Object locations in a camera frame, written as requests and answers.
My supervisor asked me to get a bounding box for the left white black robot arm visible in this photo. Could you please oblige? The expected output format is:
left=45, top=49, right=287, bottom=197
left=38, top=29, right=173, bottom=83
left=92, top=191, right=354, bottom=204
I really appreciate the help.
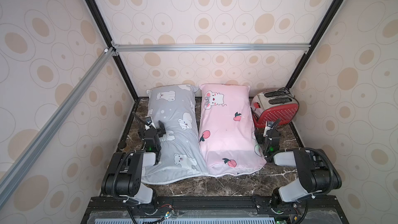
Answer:
left=101, top=117, right=166, bottom=206

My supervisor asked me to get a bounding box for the red silver toaster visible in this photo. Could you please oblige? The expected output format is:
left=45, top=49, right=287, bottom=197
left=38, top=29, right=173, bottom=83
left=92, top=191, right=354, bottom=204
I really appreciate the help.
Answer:
left=250, top=88, right=299, bottom=128

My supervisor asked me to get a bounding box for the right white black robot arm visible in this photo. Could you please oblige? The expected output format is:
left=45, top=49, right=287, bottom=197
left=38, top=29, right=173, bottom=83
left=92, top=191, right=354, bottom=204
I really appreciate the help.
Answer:
left=263, top=119, right=342, bottom=209

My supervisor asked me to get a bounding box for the grey bear print pillow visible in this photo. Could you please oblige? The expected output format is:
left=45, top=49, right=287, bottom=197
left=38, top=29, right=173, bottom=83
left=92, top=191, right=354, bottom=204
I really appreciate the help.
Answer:
left=142, top=84, right=208, bottom=185

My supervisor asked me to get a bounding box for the black corner post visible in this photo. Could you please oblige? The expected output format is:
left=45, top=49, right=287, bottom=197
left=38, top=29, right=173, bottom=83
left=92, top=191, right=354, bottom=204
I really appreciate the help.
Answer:
left=85, top=0, right=139, bottom=101
left=286, top=0, right=344, bottom=89

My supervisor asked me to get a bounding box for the left black corner post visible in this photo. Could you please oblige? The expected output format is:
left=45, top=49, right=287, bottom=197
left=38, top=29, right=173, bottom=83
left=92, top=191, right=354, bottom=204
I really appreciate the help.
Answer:
left=85, top=0, right=139, bottom=101

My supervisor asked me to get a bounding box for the pink peach print pillow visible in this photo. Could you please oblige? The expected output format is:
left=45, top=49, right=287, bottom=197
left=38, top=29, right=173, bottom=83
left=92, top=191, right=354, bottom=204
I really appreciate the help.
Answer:
left=199, top=84, right=266, bottom=177

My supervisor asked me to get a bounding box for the right black corner post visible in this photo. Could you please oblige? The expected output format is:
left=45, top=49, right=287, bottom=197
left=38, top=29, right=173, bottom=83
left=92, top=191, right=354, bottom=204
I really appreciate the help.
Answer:
left=286, top=0, right=344, bottom=89

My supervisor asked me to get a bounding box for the horizontal aluminium frame bar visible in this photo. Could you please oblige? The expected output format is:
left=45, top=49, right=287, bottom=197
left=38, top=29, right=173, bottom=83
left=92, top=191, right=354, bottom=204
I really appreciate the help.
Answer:
left=114, top=43, right=311, bottom=52

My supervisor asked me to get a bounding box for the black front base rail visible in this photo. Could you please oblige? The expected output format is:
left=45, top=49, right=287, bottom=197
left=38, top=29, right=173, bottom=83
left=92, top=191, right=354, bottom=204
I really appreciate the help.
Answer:
left=81, top=196, right=348, bottom=224

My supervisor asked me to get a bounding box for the black knob bottle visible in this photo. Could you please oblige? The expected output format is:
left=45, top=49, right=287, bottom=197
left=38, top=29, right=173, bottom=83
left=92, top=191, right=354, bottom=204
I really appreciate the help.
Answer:
left=118, top=142, right=127, bottom=150

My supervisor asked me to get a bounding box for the diagonal aluminium frame bar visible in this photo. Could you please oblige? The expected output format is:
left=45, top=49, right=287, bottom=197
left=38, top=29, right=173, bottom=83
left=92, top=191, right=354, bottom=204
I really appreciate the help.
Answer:
left=1, top=47, right=115, bottom=207

